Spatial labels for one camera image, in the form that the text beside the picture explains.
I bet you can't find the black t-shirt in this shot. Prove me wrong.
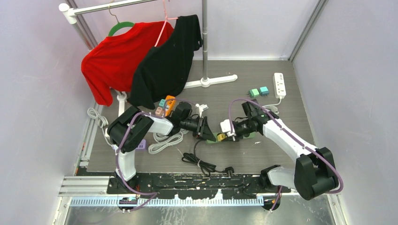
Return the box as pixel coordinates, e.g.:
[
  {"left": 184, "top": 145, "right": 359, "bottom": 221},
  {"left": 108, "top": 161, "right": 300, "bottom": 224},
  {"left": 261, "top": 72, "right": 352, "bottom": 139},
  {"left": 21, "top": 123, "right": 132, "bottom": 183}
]
[{"left": 128, "top": 15, "right": 203, "bottom": 110}]

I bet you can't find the brown plug adapter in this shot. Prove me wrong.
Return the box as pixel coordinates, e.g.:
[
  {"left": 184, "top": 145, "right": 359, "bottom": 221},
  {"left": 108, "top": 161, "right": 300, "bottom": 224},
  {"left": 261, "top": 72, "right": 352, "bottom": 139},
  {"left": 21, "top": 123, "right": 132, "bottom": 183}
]
[{"left": 155, "top": 107, "right": 164, "bottom": 117}]

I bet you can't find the white clothes rack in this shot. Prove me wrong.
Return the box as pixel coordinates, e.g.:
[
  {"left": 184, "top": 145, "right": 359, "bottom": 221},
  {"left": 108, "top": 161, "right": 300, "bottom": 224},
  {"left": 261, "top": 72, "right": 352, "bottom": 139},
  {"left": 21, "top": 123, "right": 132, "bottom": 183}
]
[{"left": 59, "top": 0, "right": 238, "bottom": 127}]

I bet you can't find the green plug adapter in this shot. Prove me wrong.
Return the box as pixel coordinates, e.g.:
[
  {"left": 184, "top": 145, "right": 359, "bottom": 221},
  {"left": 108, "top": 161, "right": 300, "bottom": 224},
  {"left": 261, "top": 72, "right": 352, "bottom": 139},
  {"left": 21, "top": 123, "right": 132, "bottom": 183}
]
[{"left": 248, "top": 89, "right": 260, "bottom": 98}]

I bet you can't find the white cable by wall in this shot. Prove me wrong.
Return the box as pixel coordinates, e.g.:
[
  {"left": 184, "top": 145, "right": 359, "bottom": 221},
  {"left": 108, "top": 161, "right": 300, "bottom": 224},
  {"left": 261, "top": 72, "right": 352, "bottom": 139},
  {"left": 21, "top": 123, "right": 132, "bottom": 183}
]
[{"left": 87, "top": 107, "right": 113, "bottom": 147}]

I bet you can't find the orange power strip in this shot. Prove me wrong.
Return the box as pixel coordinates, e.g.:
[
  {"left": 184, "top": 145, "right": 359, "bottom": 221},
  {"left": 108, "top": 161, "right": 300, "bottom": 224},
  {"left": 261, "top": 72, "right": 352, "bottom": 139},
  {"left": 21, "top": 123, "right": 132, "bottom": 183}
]
[{"left": 164, "top": 95, "right": 176, "bottom": 116}]

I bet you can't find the purple power strip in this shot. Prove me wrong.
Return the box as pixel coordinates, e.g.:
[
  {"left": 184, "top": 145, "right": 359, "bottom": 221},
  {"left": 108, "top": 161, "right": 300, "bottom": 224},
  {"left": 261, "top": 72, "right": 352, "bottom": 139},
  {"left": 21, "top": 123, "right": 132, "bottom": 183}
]
[{"left": 136, "top": 139, "right": 147, "bottom": 150}]

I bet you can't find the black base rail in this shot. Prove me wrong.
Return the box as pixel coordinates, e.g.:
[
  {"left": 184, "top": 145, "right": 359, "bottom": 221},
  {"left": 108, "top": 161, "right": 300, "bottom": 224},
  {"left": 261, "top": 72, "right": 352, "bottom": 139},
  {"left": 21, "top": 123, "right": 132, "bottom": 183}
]
[{"left": 107, "top": 172, "right": 293, "bottom": 201}]

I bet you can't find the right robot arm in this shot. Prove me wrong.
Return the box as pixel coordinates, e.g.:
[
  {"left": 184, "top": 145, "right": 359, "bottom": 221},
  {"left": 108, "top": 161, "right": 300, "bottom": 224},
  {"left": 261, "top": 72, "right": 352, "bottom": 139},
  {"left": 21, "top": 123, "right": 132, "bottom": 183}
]
[{"left": 220, "top": 99, "right": 344, "bottom": 200}]

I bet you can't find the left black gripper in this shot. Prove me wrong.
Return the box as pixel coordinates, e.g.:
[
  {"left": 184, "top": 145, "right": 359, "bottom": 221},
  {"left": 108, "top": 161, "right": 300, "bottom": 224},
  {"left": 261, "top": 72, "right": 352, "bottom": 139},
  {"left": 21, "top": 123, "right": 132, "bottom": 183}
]
[{"left": 180, "top": 115, "right": 215, "bottom": 142}]

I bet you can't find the pink clothes hanger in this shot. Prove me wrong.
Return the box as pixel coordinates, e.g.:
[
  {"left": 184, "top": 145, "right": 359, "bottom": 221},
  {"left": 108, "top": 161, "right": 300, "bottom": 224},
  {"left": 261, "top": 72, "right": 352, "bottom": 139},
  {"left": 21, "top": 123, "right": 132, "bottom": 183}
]
[{"left": 154, "top": 0, "right": 178, "bottom": 47}]

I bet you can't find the white power strip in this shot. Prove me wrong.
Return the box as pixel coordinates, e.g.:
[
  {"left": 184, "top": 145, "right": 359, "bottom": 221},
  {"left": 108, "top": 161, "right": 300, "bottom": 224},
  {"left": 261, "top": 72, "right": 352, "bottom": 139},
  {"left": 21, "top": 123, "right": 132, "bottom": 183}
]
[{"left": 273, "top": 73, "right": 286, "bottom": 99}]

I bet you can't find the black power cable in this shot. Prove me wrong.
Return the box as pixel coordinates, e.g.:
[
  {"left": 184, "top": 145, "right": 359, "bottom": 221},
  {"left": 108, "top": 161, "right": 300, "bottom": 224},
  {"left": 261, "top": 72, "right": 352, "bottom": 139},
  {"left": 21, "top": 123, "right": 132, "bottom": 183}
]
[{"left": 181, "top": 140, "right": 235, "bottom": 177}]

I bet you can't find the red t-shirt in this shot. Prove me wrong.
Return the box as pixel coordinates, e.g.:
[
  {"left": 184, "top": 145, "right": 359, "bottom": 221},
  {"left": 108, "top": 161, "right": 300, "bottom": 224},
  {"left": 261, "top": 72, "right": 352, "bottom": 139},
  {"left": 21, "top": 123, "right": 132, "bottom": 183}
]
[{"left": 81, "top": 21, "right": 174, "bottom": 106}]

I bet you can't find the yellow plug adapter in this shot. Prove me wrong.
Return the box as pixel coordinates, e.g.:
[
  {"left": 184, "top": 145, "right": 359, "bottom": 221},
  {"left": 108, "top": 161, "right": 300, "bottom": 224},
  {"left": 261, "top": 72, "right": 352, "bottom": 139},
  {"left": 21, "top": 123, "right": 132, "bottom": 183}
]
[{"left": 216, "top": 133, "right": 226, "bottom": 142}]

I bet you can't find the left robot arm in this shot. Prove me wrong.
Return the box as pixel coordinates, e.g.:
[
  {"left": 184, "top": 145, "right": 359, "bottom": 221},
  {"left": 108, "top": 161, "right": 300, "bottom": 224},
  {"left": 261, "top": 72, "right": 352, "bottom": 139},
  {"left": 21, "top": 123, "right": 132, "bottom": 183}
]
[{"left": 107, "top": 101, "right": 216, "bottom": 194}]

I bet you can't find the teal plug adapter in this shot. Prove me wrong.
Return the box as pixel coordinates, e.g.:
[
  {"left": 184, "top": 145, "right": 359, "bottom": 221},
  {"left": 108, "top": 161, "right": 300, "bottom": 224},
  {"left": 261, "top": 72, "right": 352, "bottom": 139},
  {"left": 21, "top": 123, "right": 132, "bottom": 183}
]
[{"left": 259, "top": 86, "right": 269, "bottom": 96}]

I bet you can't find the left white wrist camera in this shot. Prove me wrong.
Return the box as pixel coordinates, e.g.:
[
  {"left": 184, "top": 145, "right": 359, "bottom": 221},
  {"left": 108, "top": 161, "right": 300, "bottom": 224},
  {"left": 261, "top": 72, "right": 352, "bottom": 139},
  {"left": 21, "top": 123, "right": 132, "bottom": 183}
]
[{"left": 196, "top": 104, "right": 208, "bottom": 117}]

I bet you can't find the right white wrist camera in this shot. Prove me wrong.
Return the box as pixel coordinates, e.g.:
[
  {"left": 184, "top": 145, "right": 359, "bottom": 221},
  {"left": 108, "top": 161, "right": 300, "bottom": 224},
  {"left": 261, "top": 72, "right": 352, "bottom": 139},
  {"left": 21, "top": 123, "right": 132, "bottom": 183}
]
[{"left": 220, "top": 119, "right": 236, "bottom": 137}]

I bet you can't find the green clothes hanger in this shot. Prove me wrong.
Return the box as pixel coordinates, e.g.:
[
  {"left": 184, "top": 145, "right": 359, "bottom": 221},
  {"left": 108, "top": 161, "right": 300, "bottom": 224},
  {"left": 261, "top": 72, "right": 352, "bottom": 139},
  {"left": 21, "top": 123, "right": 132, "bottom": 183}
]
[{"left": 108, "top": 1, "right": 135, "bottom": 37}]

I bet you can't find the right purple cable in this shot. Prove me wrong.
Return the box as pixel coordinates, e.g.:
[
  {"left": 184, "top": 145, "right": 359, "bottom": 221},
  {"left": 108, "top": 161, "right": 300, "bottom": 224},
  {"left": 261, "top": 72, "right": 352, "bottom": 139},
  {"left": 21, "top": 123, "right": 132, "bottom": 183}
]
[{"left": 228, "top": 98, "right": 344, "bottom": 212}]

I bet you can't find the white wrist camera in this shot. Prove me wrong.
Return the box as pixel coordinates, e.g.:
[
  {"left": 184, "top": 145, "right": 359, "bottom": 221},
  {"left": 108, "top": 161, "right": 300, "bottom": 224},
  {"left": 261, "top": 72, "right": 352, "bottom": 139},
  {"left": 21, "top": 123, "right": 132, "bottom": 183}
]
[
  {"left": 220, "top": 119, "right": 236, "bottom": 137},
  {"left": 196, "top": 104, "right": 208, "bottom": 117}
]

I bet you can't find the grey coiled cable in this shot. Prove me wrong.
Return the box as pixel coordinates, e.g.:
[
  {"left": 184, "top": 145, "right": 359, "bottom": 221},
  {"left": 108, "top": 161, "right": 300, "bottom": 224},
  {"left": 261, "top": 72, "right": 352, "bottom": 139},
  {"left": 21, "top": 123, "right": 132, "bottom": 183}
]
[{"left": 148, "top": 128, "right": 189, "bottom": 155}]

